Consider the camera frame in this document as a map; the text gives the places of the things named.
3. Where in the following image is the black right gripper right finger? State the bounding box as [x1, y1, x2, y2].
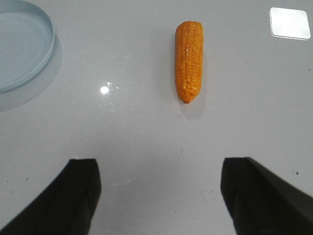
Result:
[221, 157, 313, 235]

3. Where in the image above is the light blue round plate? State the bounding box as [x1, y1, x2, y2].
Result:
[0, 0, 55, 92]

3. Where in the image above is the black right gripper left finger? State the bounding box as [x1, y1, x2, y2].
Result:
[0, 159, 101, 235]

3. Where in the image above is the orange plastic corn cob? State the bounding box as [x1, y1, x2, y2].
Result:
[175, 21, 204, 104]

